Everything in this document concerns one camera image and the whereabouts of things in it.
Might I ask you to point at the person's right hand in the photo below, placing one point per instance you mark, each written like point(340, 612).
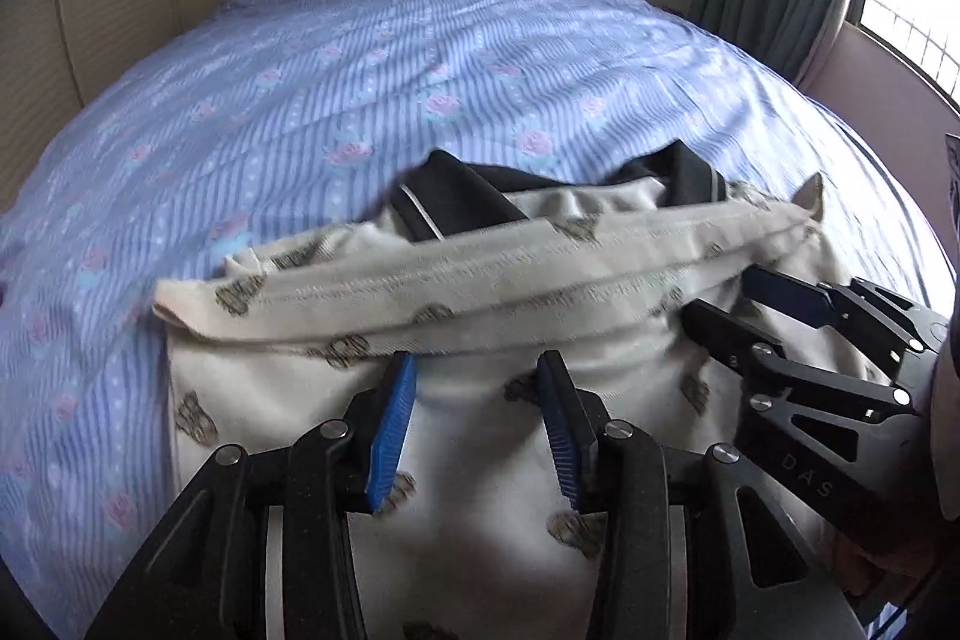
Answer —
point(889, 565)

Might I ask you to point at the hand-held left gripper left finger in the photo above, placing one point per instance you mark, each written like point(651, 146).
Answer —
point(390, 434)

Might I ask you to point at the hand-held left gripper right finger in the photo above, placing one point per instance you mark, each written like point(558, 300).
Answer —
point(559, 437)

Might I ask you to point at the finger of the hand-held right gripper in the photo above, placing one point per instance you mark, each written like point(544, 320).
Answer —
point(787, 296)
point(724, 326)

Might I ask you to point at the cream wardrobe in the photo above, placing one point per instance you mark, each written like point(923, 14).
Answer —
point(82, 10)

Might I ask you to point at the cream bear print polo shirt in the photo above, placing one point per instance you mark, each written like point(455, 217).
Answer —
point(487, 302)

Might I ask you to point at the bed with blue floral sheet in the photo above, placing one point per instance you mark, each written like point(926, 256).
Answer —
point(300, 85)

